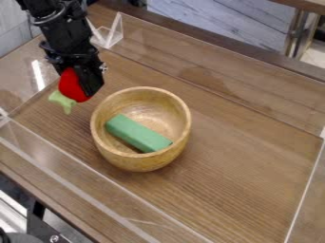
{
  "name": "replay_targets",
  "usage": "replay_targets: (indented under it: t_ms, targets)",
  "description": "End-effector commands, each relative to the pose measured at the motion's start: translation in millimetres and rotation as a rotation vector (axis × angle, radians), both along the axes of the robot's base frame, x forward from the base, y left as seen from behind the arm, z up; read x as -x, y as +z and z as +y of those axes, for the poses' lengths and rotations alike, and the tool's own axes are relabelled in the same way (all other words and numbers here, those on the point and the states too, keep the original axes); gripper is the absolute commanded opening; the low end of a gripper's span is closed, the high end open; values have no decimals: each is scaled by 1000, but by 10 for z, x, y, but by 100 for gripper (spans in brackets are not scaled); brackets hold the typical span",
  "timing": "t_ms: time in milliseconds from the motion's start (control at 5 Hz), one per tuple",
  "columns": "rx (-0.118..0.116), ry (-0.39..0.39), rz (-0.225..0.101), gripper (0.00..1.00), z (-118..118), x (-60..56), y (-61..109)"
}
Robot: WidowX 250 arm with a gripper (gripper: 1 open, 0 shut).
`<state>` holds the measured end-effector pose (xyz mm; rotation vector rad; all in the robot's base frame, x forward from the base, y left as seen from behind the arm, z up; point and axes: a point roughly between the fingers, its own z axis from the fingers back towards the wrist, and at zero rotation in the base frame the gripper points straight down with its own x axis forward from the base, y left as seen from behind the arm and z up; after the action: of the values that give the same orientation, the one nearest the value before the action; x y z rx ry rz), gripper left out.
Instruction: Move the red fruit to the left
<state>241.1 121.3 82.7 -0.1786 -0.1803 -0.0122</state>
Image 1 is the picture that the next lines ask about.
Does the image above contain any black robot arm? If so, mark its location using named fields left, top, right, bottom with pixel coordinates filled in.
left=14, top=0, right=105, bottom=98

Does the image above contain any wooden bowl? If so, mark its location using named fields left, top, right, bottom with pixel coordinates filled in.
left=89, top=86, right=191, bottom=172

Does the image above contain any green rectangular block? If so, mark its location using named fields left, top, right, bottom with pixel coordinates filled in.
left=105, top=114, right=172, bottom=153

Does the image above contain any red plush fruit green leaf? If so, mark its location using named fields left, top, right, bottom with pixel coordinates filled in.
left=48, top=67, right=92, bottom=115

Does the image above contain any black table frame bracket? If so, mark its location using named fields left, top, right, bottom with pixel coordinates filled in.
left=26, top=200, right=70, bottom=243

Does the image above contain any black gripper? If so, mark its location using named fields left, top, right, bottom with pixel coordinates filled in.
left=32, top=3, right=105, bottom=97

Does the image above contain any metal table leg background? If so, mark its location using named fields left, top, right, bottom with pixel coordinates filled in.
left=284, top=9, right=321, bottom=60

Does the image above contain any clear acrylic corner bracket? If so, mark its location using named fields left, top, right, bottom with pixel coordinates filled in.
left=87, top=13, right=123, bottom=49

